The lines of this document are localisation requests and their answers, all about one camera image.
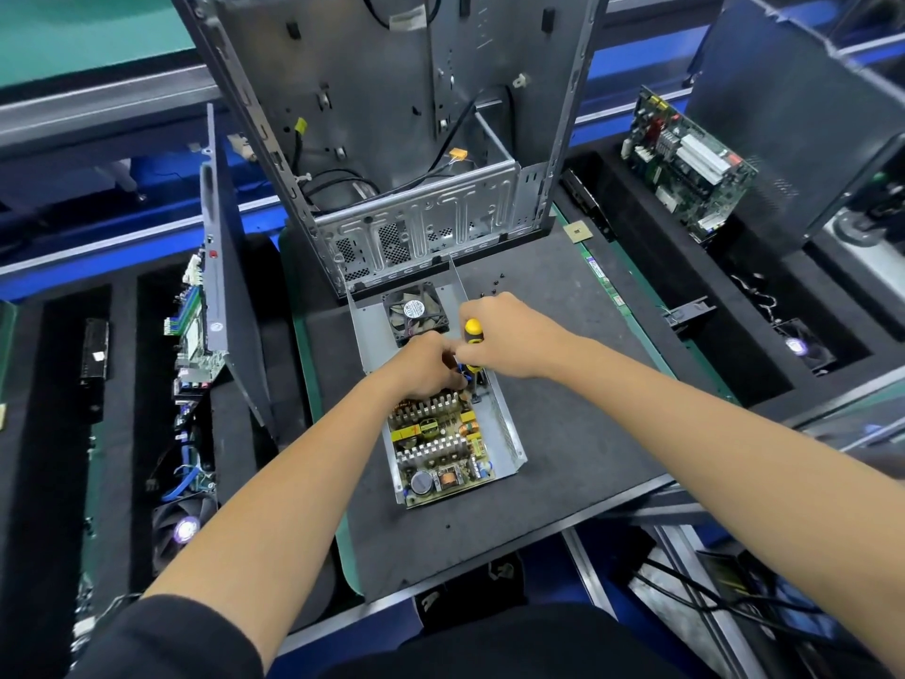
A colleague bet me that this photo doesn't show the person's right hand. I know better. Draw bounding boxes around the person's right hand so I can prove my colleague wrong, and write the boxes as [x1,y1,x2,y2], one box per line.
[455,292,574,383]

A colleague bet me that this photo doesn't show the person's left hand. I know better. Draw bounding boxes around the person's left hand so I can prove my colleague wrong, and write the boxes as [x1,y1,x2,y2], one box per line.
[379,332,475,407]

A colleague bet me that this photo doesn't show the yellow black handled screwdriver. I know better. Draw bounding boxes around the yellow black handled screwdriver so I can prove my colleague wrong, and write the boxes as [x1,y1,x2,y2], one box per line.
[452,318,489,390]

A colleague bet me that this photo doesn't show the silver power supply unit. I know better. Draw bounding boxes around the silver power supply unit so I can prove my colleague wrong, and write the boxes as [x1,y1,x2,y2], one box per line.
[346,261,529,510]

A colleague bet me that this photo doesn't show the power supply circuit board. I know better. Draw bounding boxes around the power supply circuit board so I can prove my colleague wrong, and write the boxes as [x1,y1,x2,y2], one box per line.
[385,389,497,506]

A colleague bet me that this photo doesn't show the person's left forearm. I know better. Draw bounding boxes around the person's left forearm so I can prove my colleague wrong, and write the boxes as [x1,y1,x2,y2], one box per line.
[184,381,412,673]

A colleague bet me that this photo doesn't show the person's right forearm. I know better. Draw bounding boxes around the person's right forearm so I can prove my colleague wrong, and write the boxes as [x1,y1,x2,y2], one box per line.
[558,339,905,673]

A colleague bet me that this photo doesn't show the person's right black shoe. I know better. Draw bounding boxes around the person's right black shoe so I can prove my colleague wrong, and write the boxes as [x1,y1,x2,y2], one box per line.
[481,555,528,595]

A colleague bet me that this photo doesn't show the person's black shoe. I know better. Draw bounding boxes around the person's black shoe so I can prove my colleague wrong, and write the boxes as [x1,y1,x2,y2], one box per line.
[481,555,528,595]
[417,587,457,628]

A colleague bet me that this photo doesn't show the person's left black shoe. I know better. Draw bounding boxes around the person's left black shoe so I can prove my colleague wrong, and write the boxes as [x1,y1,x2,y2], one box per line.
[417,587,457,628]

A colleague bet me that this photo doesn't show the silver metal computer case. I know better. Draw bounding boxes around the silver metal computer case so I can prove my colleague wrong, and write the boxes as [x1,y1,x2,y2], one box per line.
[173,0,613,298]

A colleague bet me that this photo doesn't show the person's black clothing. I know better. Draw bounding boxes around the person's black clothing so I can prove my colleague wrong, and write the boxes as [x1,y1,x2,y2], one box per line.
[71,593,709,679]

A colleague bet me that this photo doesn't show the black foam work mat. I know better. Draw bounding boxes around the black foam work mat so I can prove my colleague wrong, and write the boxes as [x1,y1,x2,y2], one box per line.
[280,205,737,603]

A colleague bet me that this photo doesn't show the black foam tray with recess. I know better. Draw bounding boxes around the black foam tray with recess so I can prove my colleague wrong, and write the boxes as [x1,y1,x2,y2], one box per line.
[551,141,905,425]

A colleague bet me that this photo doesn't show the dark grey case side panel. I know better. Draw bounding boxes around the dark grey case side panel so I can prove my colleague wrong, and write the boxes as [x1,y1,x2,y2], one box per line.
[198,103,273,433]

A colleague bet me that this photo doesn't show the green board with white parts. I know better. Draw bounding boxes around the green board with white parts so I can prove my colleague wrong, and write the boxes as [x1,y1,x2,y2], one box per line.
[619,84,758,244]

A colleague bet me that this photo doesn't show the small black lit fan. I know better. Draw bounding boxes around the small black lit fan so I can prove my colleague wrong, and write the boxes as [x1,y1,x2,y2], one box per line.
[770,318,839,376]

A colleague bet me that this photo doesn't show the black cooler fan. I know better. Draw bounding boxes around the black cooler fan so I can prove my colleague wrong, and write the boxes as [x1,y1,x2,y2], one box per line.
[148,494,214,560]

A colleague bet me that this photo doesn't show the small black rectangular component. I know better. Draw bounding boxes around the small black rectangular component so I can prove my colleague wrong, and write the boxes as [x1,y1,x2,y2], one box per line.
[80,318,112,383]

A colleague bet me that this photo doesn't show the large black metal panel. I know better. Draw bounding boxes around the large black metal panel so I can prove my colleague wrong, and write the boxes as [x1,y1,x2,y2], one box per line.
[685,0,905,263]

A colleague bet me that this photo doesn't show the grey round metal part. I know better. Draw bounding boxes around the grey round metal part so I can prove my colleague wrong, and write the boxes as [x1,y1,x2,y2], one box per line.
[834,205,905,256]

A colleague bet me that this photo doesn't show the black foam tray with slots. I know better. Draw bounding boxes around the black foam tray with slots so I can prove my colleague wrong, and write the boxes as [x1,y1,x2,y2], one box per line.
[0,254,334,679]

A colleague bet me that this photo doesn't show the green conveyor belt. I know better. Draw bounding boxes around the green conveyor belt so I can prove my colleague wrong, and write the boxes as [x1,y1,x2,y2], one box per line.
[0,0,200,93]

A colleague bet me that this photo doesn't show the small black metal bracket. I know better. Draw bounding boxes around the small black metal bracket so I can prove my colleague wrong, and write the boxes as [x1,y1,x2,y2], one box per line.
[665,293,716,329]

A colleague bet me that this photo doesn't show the blue data cables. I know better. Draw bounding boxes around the blue data cables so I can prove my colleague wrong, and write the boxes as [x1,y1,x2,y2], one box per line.
[158,459,214,504]

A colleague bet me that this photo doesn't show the grey metal conveyor rail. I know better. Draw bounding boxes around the grey metal conveyor rail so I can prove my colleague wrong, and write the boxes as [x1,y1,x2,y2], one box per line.
[0,0,737,157]

